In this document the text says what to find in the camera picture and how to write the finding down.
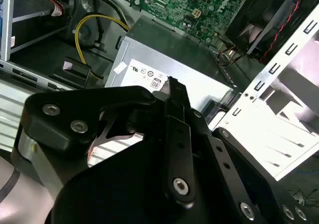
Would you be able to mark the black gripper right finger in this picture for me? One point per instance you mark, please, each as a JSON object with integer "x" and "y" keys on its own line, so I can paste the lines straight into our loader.
{"x": 234, "y": 184}

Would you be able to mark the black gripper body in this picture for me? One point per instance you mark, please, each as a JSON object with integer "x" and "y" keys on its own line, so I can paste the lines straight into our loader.
{"x": 112, "y": 196}

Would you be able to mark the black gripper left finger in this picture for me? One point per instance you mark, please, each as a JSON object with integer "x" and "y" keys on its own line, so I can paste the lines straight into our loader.
{"x": 74, "y": 102}

